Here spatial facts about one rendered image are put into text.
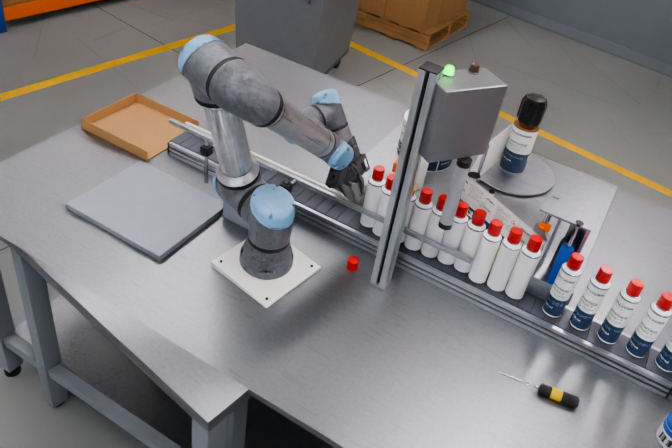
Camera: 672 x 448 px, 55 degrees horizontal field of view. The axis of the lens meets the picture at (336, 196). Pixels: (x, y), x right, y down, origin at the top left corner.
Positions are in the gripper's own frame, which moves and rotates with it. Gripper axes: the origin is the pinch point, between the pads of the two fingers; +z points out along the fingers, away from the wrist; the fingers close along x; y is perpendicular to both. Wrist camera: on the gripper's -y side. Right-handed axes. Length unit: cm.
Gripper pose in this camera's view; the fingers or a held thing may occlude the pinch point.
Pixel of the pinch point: (357, 205)
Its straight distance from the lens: 193.5
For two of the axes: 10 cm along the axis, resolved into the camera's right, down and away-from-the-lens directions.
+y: 5.0, -4.6, 7.3
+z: 3.1, 8.8, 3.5
